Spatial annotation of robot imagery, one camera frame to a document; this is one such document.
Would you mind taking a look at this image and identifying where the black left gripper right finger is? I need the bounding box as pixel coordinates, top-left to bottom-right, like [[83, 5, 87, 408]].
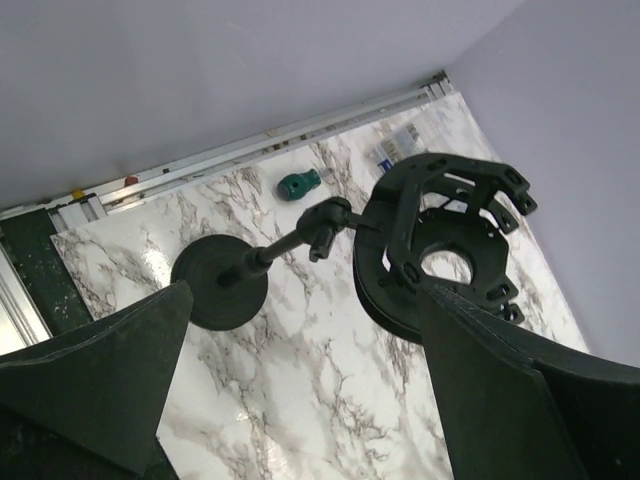
[[418, 289, 589, 479]]

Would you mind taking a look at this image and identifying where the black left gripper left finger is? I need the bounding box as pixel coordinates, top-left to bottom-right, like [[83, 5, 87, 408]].
[[1, 281, 193, 477]]

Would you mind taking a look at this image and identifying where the black stand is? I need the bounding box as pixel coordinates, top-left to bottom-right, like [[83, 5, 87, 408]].
[[171, 153, 537, 343]]

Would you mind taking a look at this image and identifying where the green small part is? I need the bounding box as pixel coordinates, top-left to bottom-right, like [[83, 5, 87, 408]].
[[276, 169, 321, 202]]

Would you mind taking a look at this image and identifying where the clear plastic screw box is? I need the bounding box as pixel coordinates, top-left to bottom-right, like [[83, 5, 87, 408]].
[[366, 108, 429, 175]]

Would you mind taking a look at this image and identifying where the aluminium mounting rail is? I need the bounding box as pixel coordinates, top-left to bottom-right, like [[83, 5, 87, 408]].
[[1, 191, 107, 353]]

